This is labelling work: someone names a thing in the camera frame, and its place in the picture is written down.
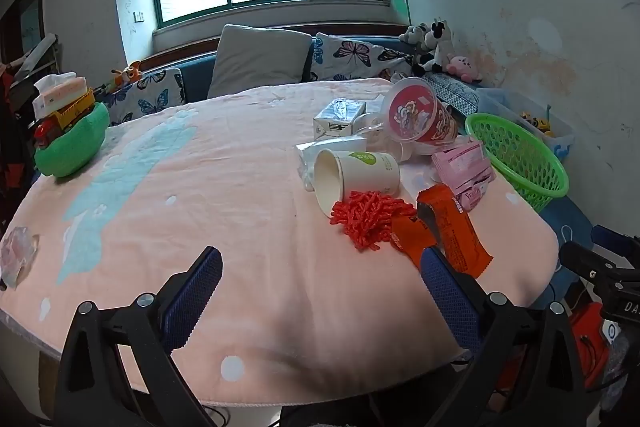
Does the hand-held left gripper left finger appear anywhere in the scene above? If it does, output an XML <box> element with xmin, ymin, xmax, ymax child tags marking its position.
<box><xmin>52</xmin><ymin>246</ymin><xmax>223</xmax><ymax>427</ymax></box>

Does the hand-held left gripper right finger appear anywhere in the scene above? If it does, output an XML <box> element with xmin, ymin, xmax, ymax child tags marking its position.
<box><xmin>420</xmin><ymin>247</ymin><xmax>588</xmax><ymax>427</ymax></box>

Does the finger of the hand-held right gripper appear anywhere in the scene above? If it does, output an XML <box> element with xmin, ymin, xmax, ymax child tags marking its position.
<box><xmin>558</xmin><ymin>241</ymin><xmax>618</xmax><ymax>288</ymax></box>
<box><xmin>591</xmin><ymin>224</ymin><xmax>640</xmax><ymax>260</ymax></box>

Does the orange snack wrapper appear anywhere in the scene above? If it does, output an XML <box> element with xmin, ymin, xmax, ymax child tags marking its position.
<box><xmin>390</xmin><ymin>184</ymin><xmax>496</xmax><ymax>280</ymax></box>

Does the pink snack packet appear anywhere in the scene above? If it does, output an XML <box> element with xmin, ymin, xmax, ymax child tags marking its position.
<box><xmin>447</xmin><ymin>172</ymin><xmax>497</xmax><ymax>212</ymax></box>

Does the green plastic basket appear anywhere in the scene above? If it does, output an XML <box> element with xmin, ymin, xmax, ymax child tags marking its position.
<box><xmin>465</xmin><ymin>113</ymin><xmax>571</xmax><ymax>214</ymax></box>

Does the red foam net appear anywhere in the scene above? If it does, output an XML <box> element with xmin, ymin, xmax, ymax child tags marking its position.
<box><xmin>329</xmin><ymin>189</ymin><xmax>418</xmax><ymax>253</ymax></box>

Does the white paper cup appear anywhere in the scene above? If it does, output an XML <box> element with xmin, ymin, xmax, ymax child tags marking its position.
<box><xmin>312</xmin><ymin>148</ymin><xmax>402</xmax><ymax>218</ymax></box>

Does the clear plastic dome lid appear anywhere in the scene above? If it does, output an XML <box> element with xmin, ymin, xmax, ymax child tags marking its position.
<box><xmin>352</xmin><ymin>109</ymin><xmax>396</xmax><ymax>148</ymax></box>

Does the blue stool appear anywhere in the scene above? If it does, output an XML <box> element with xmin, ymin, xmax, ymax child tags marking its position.
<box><xmin>537</xmin><ymin>197</ymin><xmax>596</xmax><ymax>293</ymax></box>

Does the red bag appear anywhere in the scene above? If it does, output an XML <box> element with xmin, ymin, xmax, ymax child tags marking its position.
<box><xmin>570</xmin><ymin>302</ymin><xmax>608</xmax><ymax>388</ymax></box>

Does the pink printed blanket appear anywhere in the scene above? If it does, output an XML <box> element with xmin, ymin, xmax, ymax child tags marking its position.
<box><xmin>0</xmin><ymin>77</ymin><xmax>560</xmax><ymax>408</ymax></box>

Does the yellow toy car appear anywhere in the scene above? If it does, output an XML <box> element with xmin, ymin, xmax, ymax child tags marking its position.
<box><xmin>520</xmin><ymin>109</ymin><xmax>553</xmax><ymax>138</ymax></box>

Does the pink paper carton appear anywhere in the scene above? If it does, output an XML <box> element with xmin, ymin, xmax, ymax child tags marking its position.
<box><xmin>431</xmin><ymin>141</ymin><xmax>493</xmax><ymax>182</ymax></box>

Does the clear plastic cup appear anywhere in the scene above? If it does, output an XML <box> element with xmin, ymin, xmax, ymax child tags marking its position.
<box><xmin>385</xmin><ymin>137</ymin><xmax>436</xmax><ymax>164</ymax></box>

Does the clear plastic storage bin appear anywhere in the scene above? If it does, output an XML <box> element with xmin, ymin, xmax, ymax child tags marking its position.
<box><xmin>475</xmin><ymin>87</ymin><xmax>576</xmax><ymax>158</ymax></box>

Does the crumpled clear wrapper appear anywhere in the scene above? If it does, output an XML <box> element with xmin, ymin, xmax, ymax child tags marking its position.
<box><xmin>0</xmin><ymin>227</ymin><xmax>41</xmax><ymax>290</ymax></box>

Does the green plush bowl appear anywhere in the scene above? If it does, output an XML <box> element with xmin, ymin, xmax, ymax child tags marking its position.
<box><xmin>34</xmin><ymin>102</ymin><xmax>110</xmax><ymax>178</ymax></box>

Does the red instant noodle cup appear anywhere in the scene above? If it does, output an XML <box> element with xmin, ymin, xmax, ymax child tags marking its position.
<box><xmin>382</xmin><ymin>77</ymin><xmax>458</xmax><ymax>144</ymax></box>

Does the small butterfly print pillow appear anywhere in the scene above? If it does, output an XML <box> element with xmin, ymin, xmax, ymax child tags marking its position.
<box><xmin>107</xmin><ymin>67</ymin><xmax>187</xmax><ymax>128</ymax></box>

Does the blue patterned cushion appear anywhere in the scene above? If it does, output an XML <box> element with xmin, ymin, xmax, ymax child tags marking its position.
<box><xmin>427</xmin><ymin>73</ymin><xmax>481</xmax><ymax>112</ymax></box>

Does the white tissue box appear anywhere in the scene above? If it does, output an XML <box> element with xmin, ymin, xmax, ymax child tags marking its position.
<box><xmin>313</xmin><ymin>98</ymin><xmax>367</xmax><ymax>140</ymax></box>

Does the yellow red toy truck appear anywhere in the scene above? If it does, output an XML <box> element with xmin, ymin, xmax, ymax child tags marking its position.
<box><xmin>34</xmin><ymin>89</ymin><xmax>97</xmax><ymax>148</ymax></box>

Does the pink round plush toy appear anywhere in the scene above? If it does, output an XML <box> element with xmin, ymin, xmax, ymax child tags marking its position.
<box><xmin>446</xmin><ymin>54</ymin><xmax>482</xmax><ymax>82</ymax></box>

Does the orange fox toy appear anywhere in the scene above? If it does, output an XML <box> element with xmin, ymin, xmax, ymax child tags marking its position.
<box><xmin>109</xmin><ymin>61</ymin><xmax>143</xmax><ymax>90</ymax></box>

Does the pink tissue box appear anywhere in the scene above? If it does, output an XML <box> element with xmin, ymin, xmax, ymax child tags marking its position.
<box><xmin>32</xmin><ymin>73</ymin><xmax>88</xmax><ymax>118</ymax></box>

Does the grey pillow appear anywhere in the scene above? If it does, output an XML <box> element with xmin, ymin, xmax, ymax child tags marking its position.
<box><xmin>206</xmin><ymin>24</ymin><xmax>313</xmax><ymax>100</ymax></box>

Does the black white cow plush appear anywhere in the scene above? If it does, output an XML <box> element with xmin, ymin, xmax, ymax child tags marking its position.
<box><xmin>412</xmin><ymin>18</ymin><xmax>453</xmax><ymax>76</ymax></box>

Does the large butterfly print pillow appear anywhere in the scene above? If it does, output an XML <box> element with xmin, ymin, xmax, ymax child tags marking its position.
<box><xmin>309</xmin><ymin>32</ymin><xmax>416</xmax><ymax>82</ymax></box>

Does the grey plush toy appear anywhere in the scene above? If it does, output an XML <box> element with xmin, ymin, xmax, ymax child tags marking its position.
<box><xmin>398</xmin><ymin>24</ymin><xmax>428</xmax><ymax>45</ymax></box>

